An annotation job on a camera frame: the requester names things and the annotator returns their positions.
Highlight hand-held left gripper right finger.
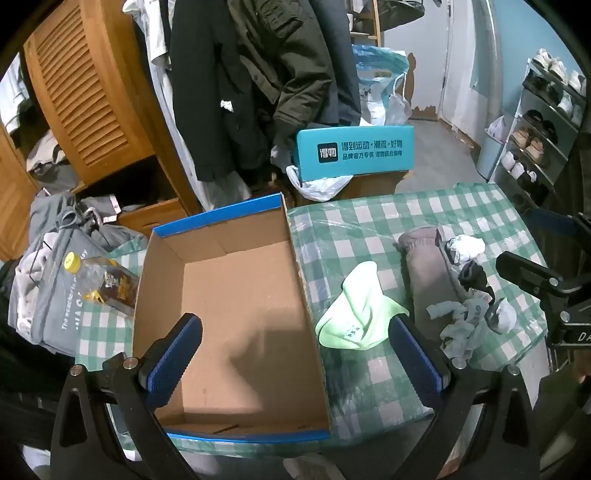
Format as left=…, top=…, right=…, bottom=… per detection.
left=388, top=313, right=555, bottom=480

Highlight long grey-brown sock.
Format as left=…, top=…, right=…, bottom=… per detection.
left=396, top=226, right=467, bottom=333

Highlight grey hoodie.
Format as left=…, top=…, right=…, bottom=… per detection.
left=9, top=189, right=146, bottom=357

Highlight wooden wardrobe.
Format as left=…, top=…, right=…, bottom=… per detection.
left=0, top=0, right=206, bottom=261

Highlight brown cardboard box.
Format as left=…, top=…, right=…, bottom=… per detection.
left=295, top=170, right=413, bottom=208

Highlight light blue trash bin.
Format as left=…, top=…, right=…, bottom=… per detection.
left=475, top=115, right=509, bottom=182

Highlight pile of folded clothes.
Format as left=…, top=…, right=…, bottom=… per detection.
left=0, top=53, right=63, bottom=185

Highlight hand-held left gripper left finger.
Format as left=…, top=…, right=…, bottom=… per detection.
left=48, top=313, right=204, bottom=480

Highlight clear plastic bag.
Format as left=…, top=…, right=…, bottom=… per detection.
left=385, top=91, right=413, bottom=126

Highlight green checked tablecloth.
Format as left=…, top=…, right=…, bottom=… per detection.
left=76, top=182, right=549, bottom=457

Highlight grey-blue sock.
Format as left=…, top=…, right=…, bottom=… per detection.
left=426, top=291, right=491, bottom=359

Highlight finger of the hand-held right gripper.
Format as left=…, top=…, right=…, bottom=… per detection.
left=525, top=208, right=583, bottom=239
left=495, top=250, right=566, bottom=301

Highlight blue-edged cardboard box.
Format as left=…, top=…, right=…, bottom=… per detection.
left=131, top=193, right=332, bottom=445

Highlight light green sock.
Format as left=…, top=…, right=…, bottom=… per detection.
left=315, top=261, right=411, bottom=350

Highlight blue plastic bag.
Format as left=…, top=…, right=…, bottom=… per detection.
left=352, top=44, right=411, bottom=126

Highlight group of shoes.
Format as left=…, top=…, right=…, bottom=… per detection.
left=501, top=47, right=588, bottom=185

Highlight balled white sock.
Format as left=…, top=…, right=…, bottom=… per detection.
left=444, top=234, right=485, bottom=265

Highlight wooden shelf frame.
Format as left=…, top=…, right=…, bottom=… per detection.
left=348, top=0, right=385, bottom=48

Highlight hanging dark jackets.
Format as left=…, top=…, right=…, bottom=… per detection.
left=122, top=0, right=250, bottom=215

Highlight black cloth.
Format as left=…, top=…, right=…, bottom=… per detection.
left=0, top=258, right=70, bottom=462

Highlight hanging olive green jacket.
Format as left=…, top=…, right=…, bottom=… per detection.
left=226, top=0, right=340, bottom=149

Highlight white door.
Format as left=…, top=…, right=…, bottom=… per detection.
left=438, top=0, right=498, bottom=139

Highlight hanging dark navy coat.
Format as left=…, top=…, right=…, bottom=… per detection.
left=316, top=0, right=363, bottom=126

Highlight white and black sock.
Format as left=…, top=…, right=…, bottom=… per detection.
left=485, top=298, right=517, bottom=334

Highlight yellow-capped plastic bottle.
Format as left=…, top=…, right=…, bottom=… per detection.
left=64, top=251, right=140, bottom=317

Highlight metal shoe rack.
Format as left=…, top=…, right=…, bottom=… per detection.
left=488, top=46, right=591, bottom=210

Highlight white plastic bag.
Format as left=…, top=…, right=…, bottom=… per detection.
left=271, top=145, right=355, bottom=202

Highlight hanging black jacket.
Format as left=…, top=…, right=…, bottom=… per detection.
left=170, top=0, right=280, bottom=184

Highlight teal cardboard box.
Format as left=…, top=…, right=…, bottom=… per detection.
left=291, top=124, right=415, bottom=182

